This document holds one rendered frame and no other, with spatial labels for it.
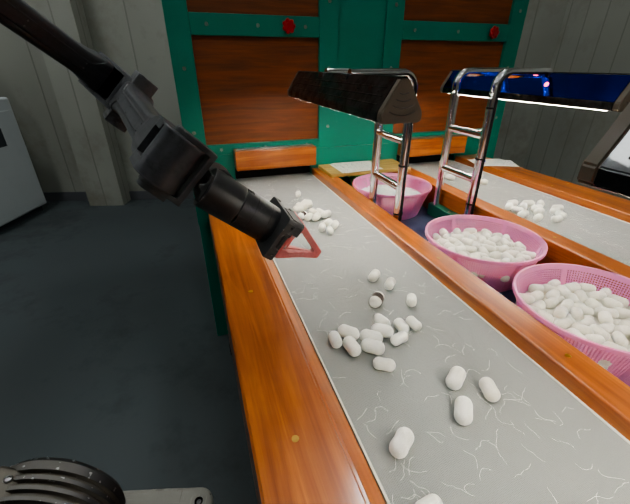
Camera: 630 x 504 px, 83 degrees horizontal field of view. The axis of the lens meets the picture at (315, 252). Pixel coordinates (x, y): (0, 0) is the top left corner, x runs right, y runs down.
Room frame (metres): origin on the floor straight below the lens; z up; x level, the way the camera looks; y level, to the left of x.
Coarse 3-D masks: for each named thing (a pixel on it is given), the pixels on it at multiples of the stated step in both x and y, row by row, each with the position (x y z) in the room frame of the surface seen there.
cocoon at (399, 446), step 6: (396, 432) 0.26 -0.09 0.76; (402, 432) 0.26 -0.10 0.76; (408, 432) 0.26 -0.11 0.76; (396, 438) 0.25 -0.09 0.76; (402, 438) 0.25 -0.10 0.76; (408, 438) 0.25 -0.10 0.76; (390, 444) 0.25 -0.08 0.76; (396, 444) 0.25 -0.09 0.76; (402, 444) 0.25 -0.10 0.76; (408, 444) 0.25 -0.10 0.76; (390, 450) 0.24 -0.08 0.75; (396, 450) 0.24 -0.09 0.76; (402, 450) 0.24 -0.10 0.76; (408, 450) 0.24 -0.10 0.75; (396, 456) 0.24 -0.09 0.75; (402, 456) 0.24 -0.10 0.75
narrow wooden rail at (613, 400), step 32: (352, 192) 1.10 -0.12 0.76; (384, 224) 0.84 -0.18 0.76; (416, 256) 0.69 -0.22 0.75; (448, 256) 0.67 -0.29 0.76; (448, 288) 0.58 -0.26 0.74; (480, 288) 0.55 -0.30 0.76; (512, 320) 0.45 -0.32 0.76; (544, 352) 0.38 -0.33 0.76; (576, 352) 0.38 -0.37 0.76; (576, 384) 0.33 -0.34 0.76; (608, 384) 0.32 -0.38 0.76; (608, 416) 0.29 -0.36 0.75
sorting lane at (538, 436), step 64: (256, 192) 1.17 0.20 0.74; (320, 192) 1.17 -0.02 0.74; (320, 256) 0.71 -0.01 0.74; (384, 256) 0.71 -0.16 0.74; (320, 320) 0.48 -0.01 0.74; (448, 320) 0.48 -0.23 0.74; (384, 384) 0.35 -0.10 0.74; (512, 384) 0.35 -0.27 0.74; (384, 448) 0.25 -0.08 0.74; (448, 448) 0.25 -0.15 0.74; (512, 448) 0.25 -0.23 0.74; (576, 448) 0.25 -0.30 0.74
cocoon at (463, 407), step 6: (462, 396) 0.31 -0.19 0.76; (456, 402) 0.30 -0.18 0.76; (462, 402) 0.30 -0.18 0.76; (468, 402) 0.30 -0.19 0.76; (456, 408) 0.29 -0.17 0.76; (462, 408) 0.29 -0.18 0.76; (468, 408) 0.29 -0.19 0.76; (456, 414) 0.29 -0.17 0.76; (462, 414) 0.28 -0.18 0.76; (468, 414) 0.28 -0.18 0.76; (456, 420) 0.28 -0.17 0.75; (462, 420) 0.28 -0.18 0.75; (468, 420) 0.28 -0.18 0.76
